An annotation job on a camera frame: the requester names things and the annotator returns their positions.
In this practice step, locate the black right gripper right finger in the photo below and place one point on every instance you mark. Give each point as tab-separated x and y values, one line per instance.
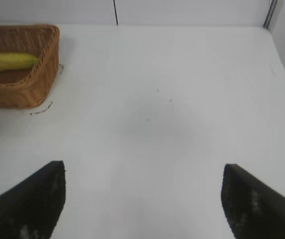
259	211

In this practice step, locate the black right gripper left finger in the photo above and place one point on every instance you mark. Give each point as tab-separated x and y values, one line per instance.
25	206

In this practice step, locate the yellow banana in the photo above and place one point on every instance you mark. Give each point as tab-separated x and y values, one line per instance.
8	62

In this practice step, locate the brown wicker basket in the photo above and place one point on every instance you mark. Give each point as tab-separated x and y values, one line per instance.
42	84

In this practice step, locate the grey aluminium frame post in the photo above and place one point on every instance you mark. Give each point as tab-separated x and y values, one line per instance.
270	12

